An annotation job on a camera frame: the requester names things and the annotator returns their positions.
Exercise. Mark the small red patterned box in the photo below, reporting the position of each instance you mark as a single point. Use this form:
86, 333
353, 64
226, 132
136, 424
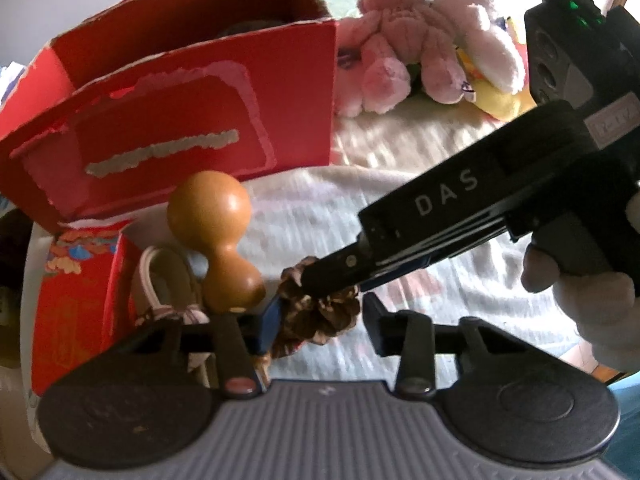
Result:
84, 304

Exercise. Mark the pink plush rabbit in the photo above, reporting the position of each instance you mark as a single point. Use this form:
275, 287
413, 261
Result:
396, 45

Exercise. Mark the large red cardboard box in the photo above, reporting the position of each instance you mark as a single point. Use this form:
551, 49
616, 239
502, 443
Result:
110, 116

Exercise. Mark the white gloved right hand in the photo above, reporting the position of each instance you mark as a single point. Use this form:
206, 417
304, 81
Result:
604, 307

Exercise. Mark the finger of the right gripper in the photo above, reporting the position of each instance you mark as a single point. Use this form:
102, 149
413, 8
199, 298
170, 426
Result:
346, 267

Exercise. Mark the yellow plush toy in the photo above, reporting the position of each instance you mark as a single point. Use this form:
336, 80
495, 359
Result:
496, 63

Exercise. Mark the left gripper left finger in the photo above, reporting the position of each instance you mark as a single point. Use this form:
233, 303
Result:
239, 339

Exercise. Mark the brown pine cone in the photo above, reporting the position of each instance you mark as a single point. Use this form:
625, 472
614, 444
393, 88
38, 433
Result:
307, 319

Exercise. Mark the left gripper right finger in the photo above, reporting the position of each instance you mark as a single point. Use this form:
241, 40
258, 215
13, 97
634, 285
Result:
408, 334

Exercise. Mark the wooden gourd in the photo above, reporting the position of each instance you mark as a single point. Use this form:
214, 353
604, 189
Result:
209, 213

